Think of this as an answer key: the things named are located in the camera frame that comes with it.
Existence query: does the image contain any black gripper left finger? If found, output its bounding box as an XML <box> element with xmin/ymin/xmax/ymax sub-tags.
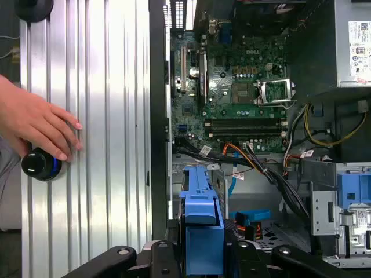
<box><xmin>62</xmin><ymin>218</ymin><xmax>186</xmax><ymax>278</ymax></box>

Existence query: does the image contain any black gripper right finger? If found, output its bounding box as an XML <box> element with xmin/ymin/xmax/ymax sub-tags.
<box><xmin>224</xmin><ymin>218</ymin><xmax>359</xmax><ymax>278</ymax></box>

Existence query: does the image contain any hard disk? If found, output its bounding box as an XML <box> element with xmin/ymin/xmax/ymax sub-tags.
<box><xmin>179</xmin><ymin>164</ymin><xmax>232</xmax><ymax>277</ymax></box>

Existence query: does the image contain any multicolour disk power wire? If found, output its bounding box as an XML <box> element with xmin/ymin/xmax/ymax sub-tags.
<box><xmin>234</xmin><ymin>211</ymin><xmax>263</xmax><ymax>242</ymax></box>

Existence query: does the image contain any blue disk wire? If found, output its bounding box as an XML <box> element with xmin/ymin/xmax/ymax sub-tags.
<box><xmin>227</xmin><ymin>163</ymin><xmax>272</xmax><ymax>222</ymax></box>

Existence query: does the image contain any round black tool blue ring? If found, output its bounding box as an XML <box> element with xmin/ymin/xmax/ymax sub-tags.
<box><xmin>20</xmin><ymin>147</ymin><xmax>63</xmax><ymax>182</ymax></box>

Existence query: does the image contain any black RAM slot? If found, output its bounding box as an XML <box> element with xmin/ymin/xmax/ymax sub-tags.
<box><xmin>204</xmin><ymin>127</ymin><xmax>288</xmax><ymax>138</ymax></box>
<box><xmin>204</xmin><ymin>117</ymin><xmax>288</xmax><ymax>128</ymax></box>

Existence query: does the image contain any white expansion slot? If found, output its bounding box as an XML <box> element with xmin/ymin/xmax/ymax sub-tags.
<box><xmin>180</xmin><ymin>45</ymin><xmax>187</xmax><ymax>91</ymax></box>

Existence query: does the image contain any person bare hand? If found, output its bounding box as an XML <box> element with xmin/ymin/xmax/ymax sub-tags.
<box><xmin>0</xmin><ymin>74</ymin><xmax>85</xmax><ymax>163</ymax></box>

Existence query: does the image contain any metal optical drive cage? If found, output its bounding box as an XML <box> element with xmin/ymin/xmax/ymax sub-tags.
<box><xmin>311</xmin><ymin>162</ymin><xmax>371</xmax><ymax>269</ymax></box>

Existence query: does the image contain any blue drive cage latch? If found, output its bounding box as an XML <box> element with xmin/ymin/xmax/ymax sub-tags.
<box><xmin>337</xmin><ymin>170</ymin><xmax>371</xmax><ymax>210</ymax></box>

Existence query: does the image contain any black open PC case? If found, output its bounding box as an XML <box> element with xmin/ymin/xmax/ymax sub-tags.
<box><xmin>148</xmin><ymin>0</ymin><xmax>371</xmax><ymax>278</ymax></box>

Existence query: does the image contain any CPU socket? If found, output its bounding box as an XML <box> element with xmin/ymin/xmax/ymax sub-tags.
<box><xmin>231</xmin><ymin>82</ymin><xmax>257</xmax><ymax>105</ymax></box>

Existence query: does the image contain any person light clothing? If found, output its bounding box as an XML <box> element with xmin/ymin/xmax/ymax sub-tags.
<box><xmin>0</xmin><ymin>134</ymin><xmax>23</xmax><ymax>231</ymax></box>

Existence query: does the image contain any metal socket cover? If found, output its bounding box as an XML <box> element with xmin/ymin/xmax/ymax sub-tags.
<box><xmin>254</xmin><ymin>78</ymin><xmax>297</xmax><ymax>107</ymax></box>

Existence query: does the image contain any green motherboard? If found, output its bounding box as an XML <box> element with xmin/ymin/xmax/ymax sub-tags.
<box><xmin>170</xmin><ymin>28</ymin><xmax>289</xmax><ymax>154</ymax></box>

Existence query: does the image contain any grey power supply unit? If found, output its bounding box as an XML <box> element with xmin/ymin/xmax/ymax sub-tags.
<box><xmin>334</xmin><ymin>0</ymin><xmax>371</xmax><ymax>89</ymax></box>

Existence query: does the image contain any black round knob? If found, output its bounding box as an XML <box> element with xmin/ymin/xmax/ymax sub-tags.
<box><xmin>14</xmin><ymin>0</ymin><xmax>54</xmax><ymax>23</ymax></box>

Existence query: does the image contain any black cable bundle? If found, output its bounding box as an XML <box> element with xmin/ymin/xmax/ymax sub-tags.
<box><xmin>173</xmin><ymin>138</ymin><xmax>311</xmax><ymax>224</ymax></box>

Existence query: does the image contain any orange black wire bundle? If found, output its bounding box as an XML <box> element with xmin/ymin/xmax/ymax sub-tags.
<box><xmin>221</xmin><ymin>142</ymin><xmax>267</xmax><ymax>171</ymax></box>

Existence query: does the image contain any yellow black power cable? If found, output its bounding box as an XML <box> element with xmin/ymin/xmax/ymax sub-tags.
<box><xmin>303</xmin><ymin>103</ymin><xmax>368</xmax><ymax>147</ymax></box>

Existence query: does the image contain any wire locking lever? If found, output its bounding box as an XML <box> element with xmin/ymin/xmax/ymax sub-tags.
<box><xmin>256</xmin><ymin>99</ymin><xmax>298</xmax><ymax>110</ymax></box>

